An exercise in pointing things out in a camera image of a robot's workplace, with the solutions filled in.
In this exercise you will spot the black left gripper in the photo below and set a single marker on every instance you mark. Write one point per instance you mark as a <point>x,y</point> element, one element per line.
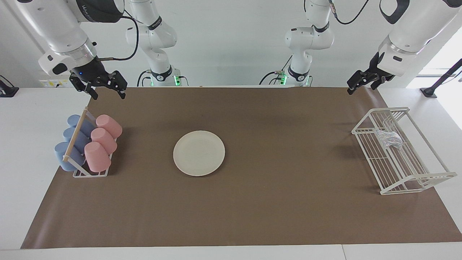
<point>375,74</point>

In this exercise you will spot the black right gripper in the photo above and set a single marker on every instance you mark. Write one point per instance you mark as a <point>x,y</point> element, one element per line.
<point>92,72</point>

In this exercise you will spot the silver foil packet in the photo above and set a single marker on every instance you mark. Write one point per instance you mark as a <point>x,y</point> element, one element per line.
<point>389,140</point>

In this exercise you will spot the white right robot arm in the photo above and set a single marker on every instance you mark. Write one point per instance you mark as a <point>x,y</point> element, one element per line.
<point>61,29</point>

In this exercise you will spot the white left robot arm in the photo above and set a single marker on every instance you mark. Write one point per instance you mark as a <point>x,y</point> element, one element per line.
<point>411,32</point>

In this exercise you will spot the cream round plate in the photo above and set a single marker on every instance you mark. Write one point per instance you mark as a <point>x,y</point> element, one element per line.
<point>198,153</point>

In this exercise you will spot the pink plastic cup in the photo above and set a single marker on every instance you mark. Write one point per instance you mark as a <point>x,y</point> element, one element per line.
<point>104,141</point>
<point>97,157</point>
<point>110,125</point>

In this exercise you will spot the blue plastic cup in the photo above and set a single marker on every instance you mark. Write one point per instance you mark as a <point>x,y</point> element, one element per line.
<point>70,134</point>
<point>74,120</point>
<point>61,155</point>

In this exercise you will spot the white cup rack wooden bar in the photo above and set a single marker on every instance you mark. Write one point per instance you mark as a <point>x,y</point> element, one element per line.
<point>75,139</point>

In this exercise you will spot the black desk clamp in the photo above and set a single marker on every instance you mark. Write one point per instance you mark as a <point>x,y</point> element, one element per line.
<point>7,90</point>

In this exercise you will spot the brown table mat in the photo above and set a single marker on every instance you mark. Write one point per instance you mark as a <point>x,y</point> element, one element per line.
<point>270,209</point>

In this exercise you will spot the white wall socket box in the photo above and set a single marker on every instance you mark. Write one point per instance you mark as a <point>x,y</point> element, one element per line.
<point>54,83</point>

